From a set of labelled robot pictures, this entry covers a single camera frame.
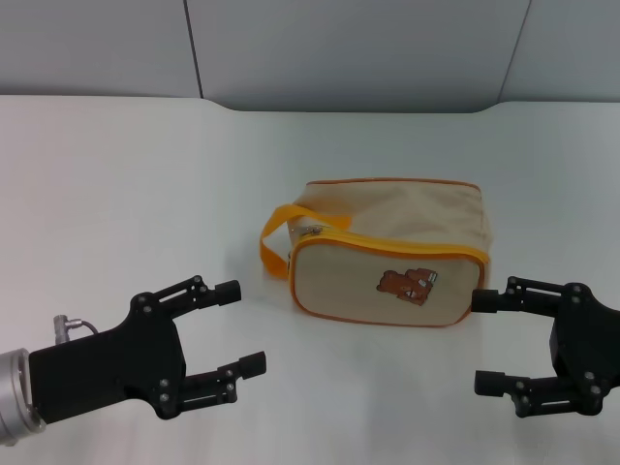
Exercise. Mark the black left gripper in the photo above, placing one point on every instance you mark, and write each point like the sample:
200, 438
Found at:
121, 358

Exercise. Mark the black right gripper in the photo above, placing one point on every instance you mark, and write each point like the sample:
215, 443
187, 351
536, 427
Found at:
591, 339

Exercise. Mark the silver zipper pull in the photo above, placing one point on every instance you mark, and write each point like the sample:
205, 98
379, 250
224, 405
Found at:
312, 231

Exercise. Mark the beige bear-print food bag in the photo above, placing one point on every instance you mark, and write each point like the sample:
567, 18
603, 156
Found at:
387, 227

